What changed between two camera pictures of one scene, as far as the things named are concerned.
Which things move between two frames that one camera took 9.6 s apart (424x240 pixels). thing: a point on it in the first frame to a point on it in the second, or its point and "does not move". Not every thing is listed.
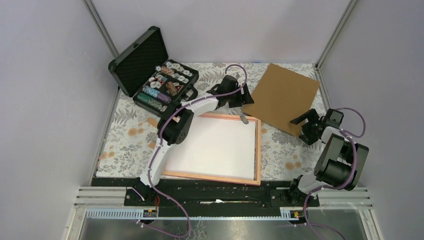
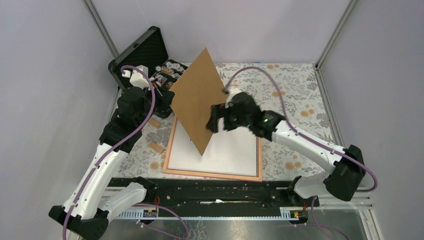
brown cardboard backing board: [280, 96] to [199, 88]
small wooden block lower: [152, 145] does not move
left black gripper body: [234, 97] to [161, 103]
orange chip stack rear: [166, 70] does not move
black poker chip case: [142, 71] does not move
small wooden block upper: [153, 121] does not move
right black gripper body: [310, 127] to [231, 120]
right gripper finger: [311, 115] to [217, 111]
